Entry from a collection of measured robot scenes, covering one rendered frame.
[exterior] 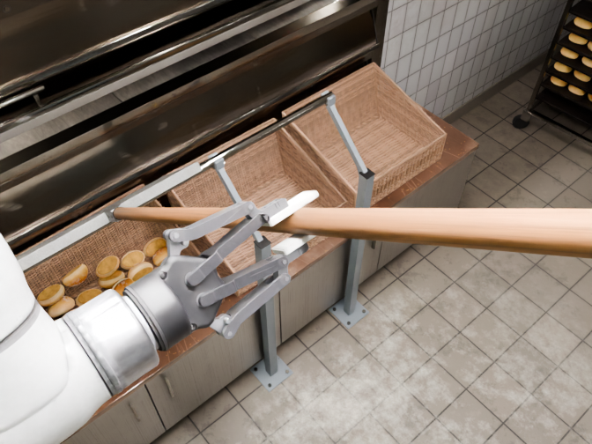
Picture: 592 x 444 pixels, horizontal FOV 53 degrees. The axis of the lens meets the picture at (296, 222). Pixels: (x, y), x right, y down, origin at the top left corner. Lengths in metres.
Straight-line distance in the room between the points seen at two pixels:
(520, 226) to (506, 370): 2.51
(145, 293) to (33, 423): 0.14
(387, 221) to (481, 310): 2.53
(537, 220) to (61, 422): 0.42
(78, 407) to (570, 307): 2.82
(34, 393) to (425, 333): 2.47
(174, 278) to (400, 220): 0.24
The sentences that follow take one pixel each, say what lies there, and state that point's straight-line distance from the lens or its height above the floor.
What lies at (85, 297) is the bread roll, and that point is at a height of 0.65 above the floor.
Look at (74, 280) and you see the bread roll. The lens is 2.25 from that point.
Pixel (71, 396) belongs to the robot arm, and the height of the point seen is 1.99.
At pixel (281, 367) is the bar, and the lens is 2.75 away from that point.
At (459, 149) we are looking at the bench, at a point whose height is 0.58.
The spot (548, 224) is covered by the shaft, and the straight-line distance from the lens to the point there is 0.40.
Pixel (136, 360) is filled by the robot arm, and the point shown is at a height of 1.98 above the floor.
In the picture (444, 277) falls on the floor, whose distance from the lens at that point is 3.09.
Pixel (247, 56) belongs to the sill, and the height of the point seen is 1.17.
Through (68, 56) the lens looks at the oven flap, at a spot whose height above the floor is 1.47.
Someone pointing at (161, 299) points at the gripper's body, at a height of 2.00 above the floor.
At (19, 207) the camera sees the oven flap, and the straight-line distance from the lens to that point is 2.14.
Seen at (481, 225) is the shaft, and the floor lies 2.16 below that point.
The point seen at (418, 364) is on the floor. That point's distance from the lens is 2.82.
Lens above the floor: 2.48
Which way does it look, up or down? 50 degrees down
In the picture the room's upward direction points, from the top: straight up
